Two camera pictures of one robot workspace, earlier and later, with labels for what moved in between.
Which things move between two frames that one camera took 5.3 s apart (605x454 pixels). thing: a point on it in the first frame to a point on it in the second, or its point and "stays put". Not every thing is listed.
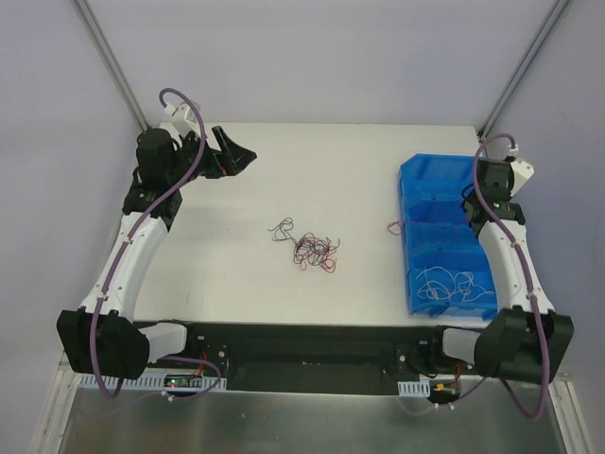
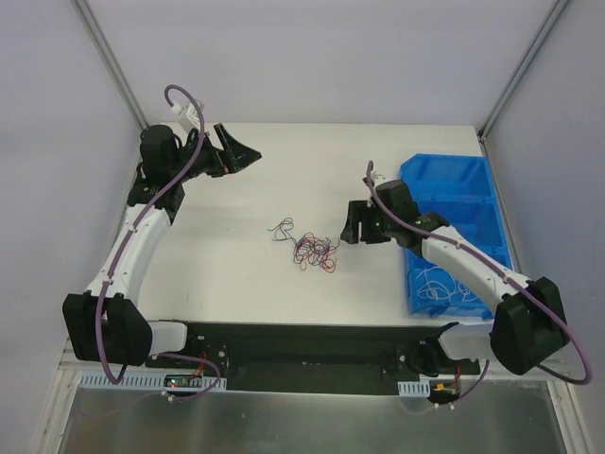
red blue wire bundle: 308,249 stays put
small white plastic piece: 522,171 to 378,179
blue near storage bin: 451,284 stays put
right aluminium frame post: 522,67 stays put
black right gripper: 471,208 to 370,223
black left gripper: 219,154 stays put
